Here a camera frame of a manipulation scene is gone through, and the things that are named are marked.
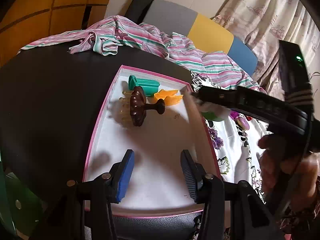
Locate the white green air freshener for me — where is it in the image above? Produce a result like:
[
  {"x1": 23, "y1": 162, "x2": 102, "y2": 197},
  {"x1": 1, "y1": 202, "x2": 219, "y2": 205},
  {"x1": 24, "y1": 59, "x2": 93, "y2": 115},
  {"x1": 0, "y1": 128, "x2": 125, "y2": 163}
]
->
[{"x1": 197, "y1": 100, "x2": 231, "y2": 122}]

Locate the yellow plastic clip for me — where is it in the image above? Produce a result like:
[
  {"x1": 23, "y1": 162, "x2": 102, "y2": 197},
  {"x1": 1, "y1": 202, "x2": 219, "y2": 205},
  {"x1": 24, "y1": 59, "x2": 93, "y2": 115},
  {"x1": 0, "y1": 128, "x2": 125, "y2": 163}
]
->
[{"x1": 153, "y1": 89, "x2": 183, "y2": 106}]

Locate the green plastic clip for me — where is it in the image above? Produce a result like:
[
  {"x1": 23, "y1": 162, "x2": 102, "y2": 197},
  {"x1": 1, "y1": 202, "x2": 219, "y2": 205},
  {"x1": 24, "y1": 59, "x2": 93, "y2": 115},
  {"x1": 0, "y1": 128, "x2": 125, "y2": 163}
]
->
[{"x1": 128, "y1": 75, "x2": 160, "y2": 96}]

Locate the person's right hand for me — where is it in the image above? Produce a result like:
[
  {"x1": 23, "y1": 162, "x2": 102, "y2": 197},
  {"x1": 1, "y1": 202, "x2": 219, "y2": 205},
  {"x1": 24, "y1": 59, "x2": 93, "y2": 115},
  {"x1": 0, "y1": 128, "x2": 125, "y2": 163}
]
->
[{"x1": 258, "y1": 134, "x2": 319, "y2": 212}]

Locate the white floral embroidered tablecloth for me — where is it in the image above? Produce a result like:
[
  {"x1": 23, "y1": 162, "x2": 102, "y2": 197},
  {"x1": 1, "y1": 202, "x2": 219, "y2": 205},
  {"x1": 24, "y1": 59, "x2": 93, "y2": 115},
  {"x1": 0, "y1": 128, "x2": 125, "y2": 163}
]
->
[{"x1": 190, "y1": 70, "x2": 276, "y2": 205}]

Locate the purple oval freshener case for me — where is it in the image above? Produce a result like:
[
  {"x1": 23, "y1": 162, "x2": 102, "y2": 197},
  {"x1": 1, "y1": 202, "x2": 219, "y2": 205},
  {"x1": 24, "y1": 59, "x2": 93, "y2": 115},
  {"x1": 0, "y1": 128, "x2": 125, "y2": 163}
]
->
[{"x1": 236, "y1": 116, "x2": 250, "y2": 131}]

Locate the magenta perforated plastic toy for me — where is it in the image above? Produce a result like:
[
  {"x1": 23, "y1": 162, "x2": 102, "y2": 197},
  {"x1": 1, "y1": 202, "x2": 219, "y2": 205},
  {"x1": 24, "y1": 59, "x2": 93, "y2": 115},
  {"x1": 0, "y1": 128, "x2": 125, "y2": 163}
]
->
[{"x1": 229, "y1": 111, "x2": 241, "y2": 121}]

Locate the pink white tray box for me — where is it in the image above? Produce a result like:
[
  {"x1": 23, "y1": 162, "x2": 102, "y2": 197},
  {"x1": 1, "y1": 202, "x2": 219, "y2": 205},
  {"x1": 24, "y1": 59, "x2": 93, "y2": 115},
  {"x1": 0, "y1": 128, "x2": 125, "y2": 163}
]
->
[{"x1": 84, "y1": 65, "x2": 220, "y2": 218}]

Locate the beige patterned curtain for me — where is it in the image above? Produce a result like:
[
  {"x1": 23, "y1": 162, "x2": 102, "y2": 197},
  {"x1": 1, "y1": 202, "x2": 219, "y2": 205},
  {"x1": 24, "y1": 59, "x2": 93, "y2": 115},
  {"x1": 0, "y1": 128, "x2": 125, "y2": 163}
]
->
[{"x1": 212, "y1": 0, "x2": 320, "y2": 120}]

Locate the grey yellow blue chair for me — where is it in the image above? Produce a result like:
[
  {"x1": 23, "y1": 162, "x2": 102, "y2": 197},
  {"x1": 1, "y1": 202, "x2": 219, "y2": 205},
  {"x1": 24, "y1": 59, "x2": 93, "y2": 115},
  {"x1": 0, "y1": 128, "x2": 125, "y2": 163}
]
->
[{"x1": 125, "y1": 0, "x2": 258, "y2": 75}]

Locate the pink green striped cloth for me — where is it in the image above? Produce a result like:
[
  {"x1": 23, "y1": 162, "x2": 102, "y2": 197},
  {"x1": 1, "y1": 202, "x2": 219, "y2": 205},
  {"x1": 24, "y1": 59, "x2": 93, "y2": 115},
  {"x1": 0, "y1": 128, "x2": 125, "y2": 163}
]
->
[{"x1": 22, "y1": 15, "x2": 264, "y2": 92}]

